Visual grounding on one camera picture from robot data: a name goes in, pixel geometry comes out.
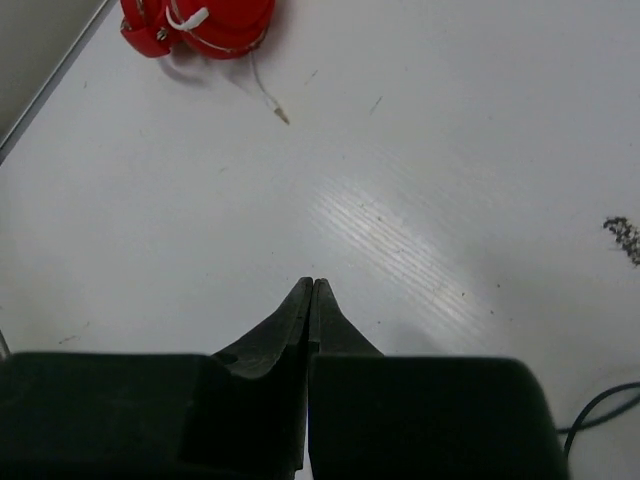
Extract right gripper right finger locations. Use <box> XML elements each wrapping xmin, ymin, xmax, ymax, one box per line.
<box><xmin>308</xmin><ymin>279</ymin><xmax>569</xmax><ymax>479</ymax></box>

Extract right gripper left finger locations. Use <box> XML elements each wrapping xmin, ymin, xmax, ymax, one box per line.
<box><xmin>1</xmin><ymin>278</ymin><xmax>313</xmax><ymax>479</ymax></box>

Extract red headphones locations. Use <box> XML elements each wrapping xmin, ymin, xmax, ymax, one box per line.
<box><xmin>120</xmin><ymin>0</ymin><xmax>276</xmax><ymax>60</ymax></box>

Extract black wired headphones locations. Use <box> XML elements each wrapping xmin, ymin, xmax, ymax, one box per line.
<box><xmin>557</xmin><ymin>382</ymin><xmax>640</xmax><ymax>456</ymax></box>

